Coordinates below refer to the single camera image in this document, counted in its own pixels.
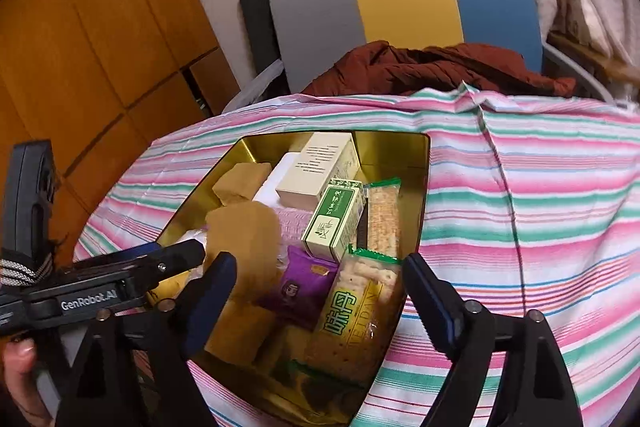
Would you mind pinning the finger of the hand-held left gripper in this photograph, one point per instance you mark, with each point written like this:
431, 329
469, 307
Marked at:
180, 257
140, 252

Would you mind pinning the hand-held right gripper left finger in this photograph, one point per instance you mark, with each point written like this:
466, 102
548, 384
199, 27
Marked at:
207, 302

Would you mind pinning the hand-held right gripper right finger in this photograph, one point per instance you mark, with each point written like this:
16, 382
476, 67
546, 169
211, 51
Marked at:
440, 302

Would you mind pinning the white plastic wrapper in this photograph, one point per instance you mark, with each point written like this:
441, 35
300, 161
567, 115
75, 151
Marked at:
192, 238

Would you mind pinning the green yellow cracker packet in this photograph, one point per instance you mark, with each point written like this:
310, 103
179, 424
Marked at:
355, 307

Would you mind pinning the purple snack packet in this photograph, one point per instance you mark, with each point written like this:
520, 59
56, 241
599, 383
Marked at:
300, 287

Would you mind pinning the dark striped cracker packet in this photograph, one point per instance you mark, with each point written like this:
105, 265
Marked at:
382, 217

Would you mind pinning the lilac cloth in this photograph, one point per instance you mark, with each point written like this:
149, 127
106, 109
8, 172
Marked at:
295, 227

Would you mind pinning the white soap bar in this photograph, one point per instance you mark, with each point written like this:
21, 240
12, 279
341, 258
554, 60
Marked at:
272, 187

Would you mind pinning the small green carton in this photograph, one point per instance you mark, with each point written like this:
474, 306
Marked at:
332, 222

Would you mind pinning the beige carton box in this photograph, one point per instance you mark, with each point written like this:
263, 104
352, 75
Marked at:
312, 172

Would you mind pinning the gold tin box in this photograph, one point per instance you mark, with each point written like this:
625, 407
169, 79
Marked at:
390, 152

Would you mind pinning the person's left hand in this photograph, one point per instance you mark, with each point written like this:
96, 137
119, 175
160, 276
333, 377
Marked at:
17, 372

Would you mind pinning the striped tablecloth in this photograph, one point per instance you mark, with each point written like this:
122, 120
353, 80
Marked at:
525, 207

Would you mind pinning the wooden wardrobe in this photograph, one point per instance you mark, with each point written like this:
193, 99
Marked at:
100, 32

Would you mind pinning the brown quilted jacket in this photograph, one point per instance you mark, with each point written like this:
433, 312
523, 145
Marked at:
425, 67

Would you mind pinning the black rolled mat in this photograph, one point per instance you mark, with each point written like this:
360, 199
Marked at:
255, 17

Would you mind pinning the wooden desk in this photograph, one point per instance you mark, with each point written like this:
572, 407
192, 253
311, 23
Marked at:
615, 67

